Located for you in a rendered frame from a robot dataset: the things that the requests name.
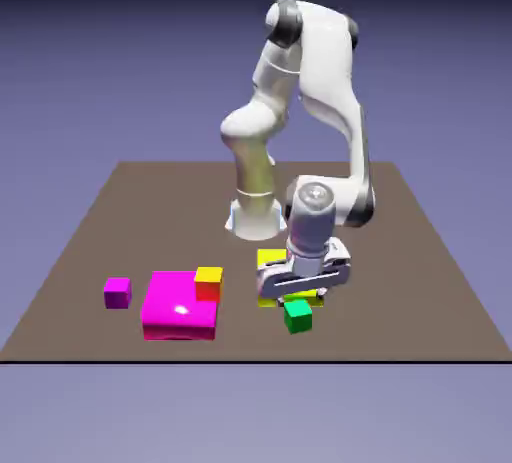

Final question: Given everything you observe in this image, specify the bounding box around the large magenta box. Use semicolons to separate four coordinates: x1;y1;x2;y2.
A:
140;269;220;342

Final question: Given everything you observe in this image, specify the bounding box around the large yellow box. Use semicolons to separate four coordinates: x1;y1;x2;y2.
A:
256;247;325;309

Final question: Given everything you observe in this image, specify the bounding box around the small purple cube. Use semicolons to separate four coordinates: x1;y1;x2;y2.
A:
103;276;133;310

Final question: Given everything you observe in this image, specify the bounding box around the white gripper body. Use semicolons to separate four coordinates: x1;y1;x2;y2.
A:
256;237;353;301

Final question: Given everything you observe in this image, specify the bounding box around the small orange cube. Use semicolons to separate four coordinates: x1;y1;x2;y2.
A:
193;265;224;303

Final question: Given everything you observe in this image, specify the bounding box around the small green cube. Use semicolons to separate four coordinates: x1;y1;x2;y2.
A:
283;298;314;335

